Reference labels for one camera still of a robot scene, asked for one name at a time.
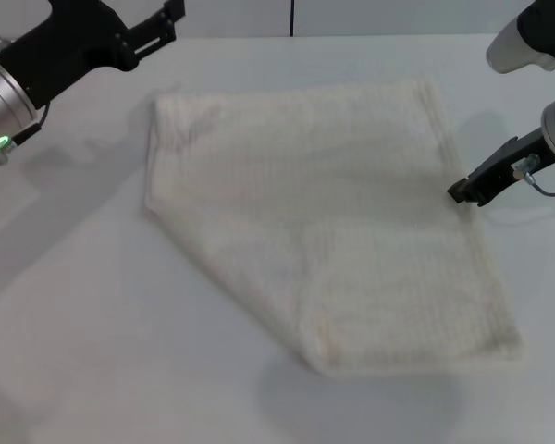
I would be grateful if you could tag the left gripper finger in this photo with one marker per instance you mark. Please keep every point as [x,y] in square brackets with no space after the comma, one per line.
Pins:
[162,16]
[159,39]

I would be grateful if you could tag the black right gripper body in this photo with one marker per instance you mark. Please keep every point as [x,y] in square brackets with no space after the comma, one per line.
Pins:
[509,164]

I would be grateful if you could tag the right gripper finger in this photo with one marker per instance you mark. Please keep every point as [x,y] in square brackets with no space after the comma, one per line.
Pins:
[472,201]
[458,192]

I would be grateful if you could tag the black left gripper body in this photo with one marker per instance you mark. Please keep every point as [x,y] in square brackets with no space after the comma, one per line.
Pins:
[69,46]

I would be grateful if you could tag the white waffle towel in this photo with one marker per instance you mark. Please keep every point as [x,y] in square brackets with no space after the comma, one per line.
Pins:
[314,222]

